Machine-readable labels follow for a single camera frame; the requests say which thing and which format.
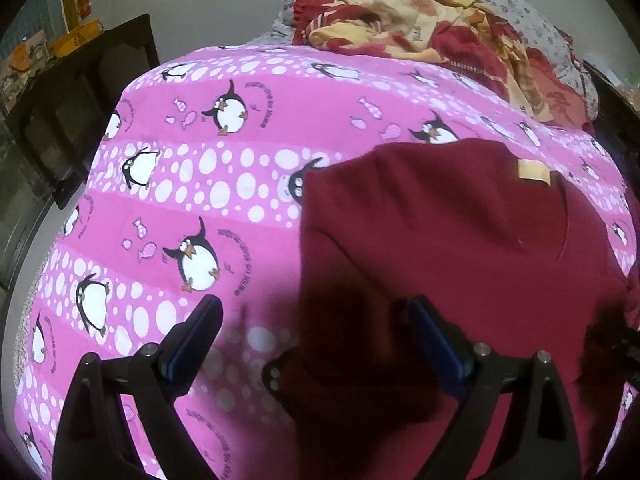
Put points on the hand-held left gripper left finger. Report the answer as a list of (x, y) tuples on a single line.
[(192, 340)]

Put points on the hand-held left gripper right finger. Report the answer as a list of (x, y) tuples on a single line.
[(435, 345)]

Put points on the maroon sweatshirt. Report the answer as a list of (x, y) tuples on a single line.
[(425, 240)]

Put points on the pink penguin print bedsheet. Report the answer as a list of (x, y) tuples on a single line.
[(225, 200)]

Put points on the dark wooden cabinet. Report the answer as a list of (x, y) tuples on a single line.
[(65, 110)]

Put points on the dark carved headboard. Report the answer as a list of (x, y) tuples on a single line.
[(612, 95)]

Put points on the yellow plastic basket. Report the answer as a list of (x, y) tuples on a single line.
[(75, 40)]

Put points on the orange box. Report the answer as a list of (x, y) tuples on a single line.
[(27, 57)]

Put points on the red yellow floral blanket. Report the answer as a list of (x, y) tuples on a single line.
[(400, 15)]

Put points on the grey floral pillow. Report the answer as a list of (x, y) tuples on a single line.
[(525, 2)]

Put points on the red wall sticker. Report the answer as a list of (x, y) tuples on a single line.
[(85, 0)]

